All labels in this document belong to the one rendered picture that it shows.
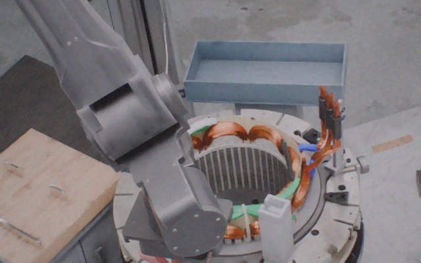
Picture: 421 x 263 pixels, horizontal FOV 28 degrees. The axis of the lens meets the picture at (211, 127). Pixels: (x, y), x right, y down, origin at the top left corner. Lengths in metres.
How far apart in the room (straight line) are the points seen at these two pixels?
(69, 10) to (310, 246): 0.47
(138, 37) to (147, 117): 0.74
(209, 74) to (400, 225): 0.41
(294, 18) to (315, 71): 1.88
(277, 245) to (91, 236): 0.33
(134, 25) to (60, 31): 0.75
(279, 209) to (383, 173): 0.60
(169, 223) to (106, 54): 0.15
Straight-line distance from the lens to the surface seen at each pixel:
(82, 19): 0.70
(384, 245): 1.44
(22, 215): 1.18
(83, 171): 1.21
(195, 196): 0.72
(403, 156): 1.58
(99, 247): 1.23
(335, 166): 1.10
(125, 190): 1.12
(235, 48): 1.39
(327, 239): 1.04
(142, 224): 0.86
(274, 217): 0.95
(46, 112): 2.99
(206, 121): 1.11
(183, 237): 0.74
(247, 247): 1.02
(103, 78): 0.71
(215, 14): 3.31
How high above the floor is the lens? 1.90
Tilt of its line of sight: 43 degrees down
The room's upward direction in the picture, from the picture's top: 9 degrees counter-clockwise
